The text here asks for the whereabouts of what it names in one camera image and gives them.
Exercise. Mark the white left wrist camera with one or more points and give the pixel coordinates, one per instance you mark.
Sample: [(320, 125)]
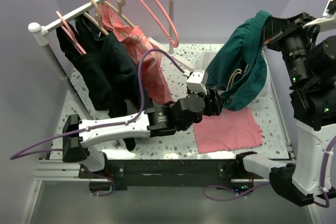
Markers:
[(196, 82)]

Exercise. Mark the black hanging garment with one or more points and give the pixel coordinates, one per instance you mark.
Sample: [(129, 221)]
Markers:
[(90, 64)]

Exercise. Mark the pink folded cloth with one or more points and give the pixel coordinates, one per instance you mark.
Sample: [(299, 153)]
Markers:
[(229, 131)]

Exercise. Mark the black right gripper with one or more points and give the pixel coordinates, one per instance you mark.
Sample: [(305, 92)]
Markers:
[(276, 29)]

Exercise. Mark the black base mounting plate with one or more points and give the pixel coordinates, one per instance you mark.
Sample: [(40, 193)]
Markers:
[(177, 173)]

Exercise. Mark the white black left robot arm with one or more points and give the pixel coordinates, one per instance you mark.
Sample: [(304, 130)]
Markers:
[(79, 137)]

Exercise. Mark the pink hanger with dark garment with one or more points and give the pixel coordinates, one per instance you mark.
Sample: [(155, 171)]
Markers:
[(66, 28)]

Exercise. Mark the green shorts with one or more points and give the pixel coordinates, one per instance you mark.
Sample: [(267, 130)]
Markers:
[(239, 70)]

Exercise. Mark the pink patterned hanging shorts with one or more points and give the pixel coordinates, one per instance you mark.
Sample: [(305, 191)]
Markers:
[(136, 44)]

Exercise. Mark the dark green hanging garment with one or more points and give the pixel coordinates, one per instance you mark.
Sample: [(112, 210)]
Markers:
[(121, 71)]

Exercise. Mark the white plastic basket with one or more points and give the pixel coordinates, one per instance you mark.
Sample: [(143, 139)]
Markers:
[(209, 55)]

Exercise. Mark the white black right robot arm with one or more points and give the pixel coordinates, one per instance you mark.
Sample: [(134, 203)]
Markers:
[(311, 68)]

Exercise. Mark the white metal clothes rack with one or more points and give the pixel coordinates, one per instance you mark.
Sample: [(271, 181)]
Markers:
[(40, 32)]

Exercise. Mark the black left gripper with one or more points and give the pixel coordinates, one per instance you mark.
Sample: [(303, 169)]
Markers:
[(213, 108)]

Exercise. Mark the beige wooden hanger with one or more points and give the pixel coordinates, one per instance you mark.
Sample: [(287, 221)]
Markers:
[(97, 18), (118, 11)]

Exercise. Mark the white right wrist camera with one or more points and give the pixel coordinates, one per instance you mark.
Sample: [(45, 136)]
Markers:
[(327, 21)]

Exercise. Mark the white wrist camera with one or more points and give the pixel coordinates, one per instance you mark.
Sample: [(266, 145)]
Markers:
[(327, 21), (196, 82)]

